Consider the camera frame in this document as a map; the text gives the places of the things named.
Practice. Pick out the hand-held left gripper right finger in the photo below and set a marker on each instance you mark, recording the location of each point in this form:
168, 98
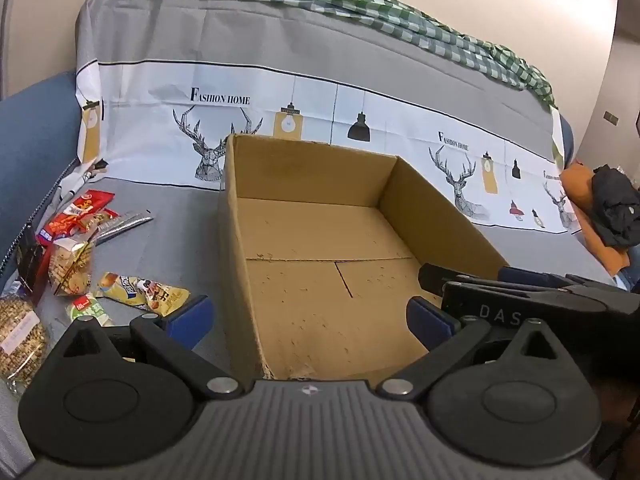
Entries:
425, 321

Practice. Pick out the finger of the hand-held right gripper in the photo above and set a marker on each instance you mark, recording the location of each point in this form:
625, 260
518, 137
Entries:
431, 278
517, 275

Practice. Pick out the small red snack packet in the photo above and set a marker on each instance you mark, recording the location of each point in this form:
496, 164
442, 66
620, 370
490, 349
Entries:
108, 217

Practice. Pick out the wall switch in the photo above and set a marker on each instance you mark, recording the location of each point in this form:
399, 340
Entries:
611, 117

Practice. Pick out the yellow snack packet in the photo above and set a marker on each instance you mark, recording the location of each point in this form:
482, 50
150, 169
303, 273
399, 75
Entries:
145, 292

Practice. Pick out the dark red flat packet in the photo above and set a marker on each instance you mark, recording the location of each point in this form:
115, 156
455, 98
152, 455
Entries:
32, 270

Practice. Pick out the red spicy snack packet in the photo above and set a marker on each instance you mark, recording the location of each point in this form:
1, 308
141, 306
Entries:
75, 215

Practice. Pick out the green white snack packet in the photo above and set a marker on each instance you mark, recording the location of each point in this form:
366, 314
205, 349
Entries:
90, 310

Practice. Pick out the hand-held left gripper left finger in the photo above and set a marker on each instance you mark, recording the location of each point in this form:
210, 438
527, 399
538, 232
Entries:
191, 320

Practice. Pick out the black cloth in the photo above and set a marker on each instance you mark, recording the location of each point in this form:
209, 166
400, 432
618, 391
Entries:
617, 205

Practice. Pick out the brown cardboard box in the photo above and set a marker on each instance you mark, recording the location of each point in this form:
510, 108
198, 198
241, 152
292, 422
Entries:
310, 240

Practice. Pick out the clear bag of nut bars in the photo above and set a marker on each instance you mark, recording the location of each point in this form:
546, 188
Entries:
20, 340

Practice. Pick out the blue denim cloth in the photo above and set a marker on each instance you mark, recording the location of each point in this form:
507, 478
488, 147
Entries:
631, 267

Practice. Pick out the clear biscuit bag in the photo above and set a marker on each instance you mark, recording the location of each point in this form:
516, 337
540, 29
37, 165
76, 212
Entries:
70, 265

